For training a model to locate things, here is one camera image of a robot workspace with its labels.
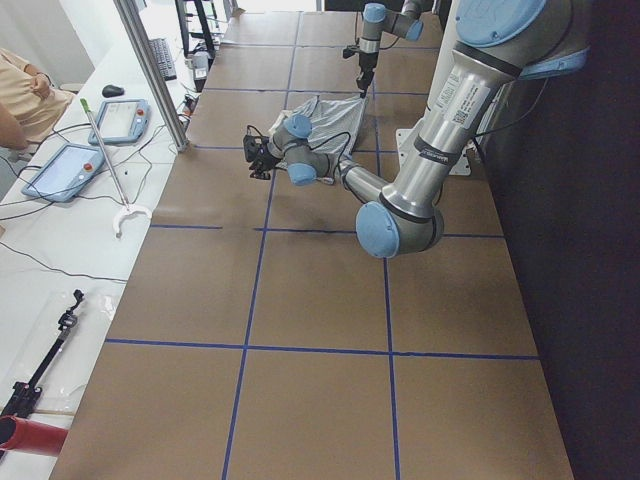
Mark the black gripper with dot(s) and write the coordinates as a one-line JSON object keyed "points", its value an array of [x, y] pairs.
{"points": [[264, 159], [367, 61]]}

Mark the striped polo shirt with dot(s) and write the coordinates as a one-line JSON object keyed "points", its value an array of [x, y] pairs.
{"points": [[316, 136]]}

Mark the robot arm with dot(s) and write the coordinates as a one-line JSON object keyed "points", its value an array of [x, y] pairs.
{"points": [[490, 44], [378, 19]]}

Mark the reacher grabber tool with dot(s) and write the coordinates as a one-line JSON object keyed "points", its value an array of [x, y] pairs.
{"points": [[128, 209]]}

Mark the far teach pendant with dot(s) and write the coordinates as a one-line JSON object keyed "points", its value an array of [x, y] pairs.
{"points": [[122, 122]]}

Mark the teach pendant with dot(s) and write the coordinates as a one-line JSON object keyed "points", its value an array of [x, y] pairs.
{"points": [[65, 174], [122, 122]]}

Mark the black keyboard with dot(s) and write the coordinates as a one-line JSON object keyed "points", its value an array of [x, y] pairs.
{"points": [[162, 54]]}

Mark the black computer mouse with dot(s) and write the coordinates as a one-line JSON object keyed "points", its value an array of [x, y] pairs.
{"points": [[110, 91]]}

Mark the near teach pendant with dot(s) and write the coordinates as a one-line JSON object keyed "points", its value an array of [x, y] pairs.
{"points": [[65, 174]]}

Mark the seated person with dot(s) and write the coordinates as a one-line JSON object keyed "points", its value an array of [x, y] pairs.
{"points": [[30, 104]]}

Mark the red cylinder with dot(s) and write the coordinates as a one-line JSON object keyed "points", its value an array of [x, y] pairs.
{"points": [[28, 436]]}

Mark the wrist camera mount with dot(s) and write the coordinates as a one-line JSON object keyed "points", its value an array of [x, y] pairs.
{"points": [[253, 144], [350, 50]]}

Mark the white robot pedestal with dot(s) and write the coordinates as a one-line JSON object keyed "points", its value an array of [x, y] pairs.
{"points": [[433, 127]]}

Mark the aluminium frame post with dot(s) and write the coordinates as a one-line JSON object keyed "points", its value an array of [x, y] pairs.
{"points": [[139, 40]]}

